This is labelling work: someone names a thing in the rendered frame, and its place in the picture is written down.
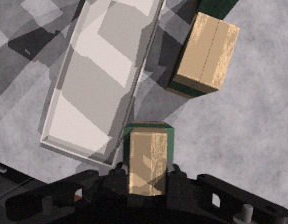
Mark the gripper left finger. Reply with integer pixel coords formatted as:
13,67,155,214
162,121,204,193
4,161,130,224

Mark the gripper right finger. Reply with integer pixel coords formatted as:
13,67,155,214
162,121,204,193
166,163,288,224

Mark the grey stone table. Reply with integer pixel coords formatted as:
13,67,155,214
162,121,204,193
0,0,288,224

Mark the white shallow tray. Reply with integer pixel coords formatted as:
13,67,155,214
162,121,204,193
39,0,168,167

